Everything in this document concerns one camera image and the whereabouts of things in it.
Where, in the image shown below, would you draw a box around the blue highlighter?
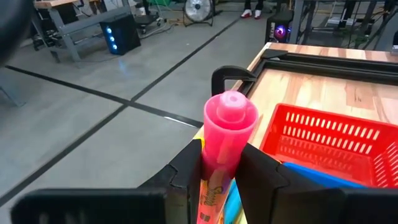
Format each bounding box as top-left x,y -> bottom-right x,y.
222,180 -> 246,224

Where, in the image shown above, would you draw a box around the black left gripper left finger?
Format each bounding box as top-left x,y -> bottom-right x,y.
11,139 -> 203,224

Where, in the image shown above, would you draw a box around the black computer tower blue lights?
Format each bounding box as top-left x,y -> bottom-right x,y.
99,14 -> 142,56

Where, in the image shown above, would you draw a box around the black office chair base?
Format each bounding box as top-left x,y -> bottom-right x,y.
135,14 -> 162,35

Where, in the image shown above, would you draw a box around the grey metal table leg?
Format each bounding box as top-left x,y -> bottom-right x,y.
290,0 -> 305,44

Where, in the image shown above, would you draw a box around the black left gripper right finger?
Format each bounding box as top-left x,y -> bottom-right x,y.
235,143 -> 398,224

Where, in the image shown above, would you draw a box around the black blurred cable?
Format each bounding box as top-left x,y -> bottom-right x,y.
0,0 -> 35,66

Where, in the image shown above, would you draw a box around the grey metal workbench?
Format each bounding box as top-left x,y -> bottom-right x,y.
30,0 -> 131,63

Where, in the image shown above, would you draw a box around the pink Sharpie highlighter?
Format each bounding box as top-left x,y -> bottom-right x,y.
196,90 -> 259,224

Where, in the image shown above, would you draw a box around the black computer tower purple light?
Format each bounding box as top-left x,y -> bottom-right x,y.
265,11 -> 295,44

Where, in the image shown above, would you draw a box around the black table clamp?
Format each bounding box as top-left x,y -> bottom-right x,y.
211,65 -> 257,96

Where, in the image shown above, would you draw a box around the grey floor fan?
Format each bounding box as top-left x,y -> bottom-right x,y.
182,0 -> 215,27

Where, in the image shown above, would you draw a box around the red plastic basket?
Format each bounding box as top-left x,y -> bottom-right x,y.
259,103 -> 398,187

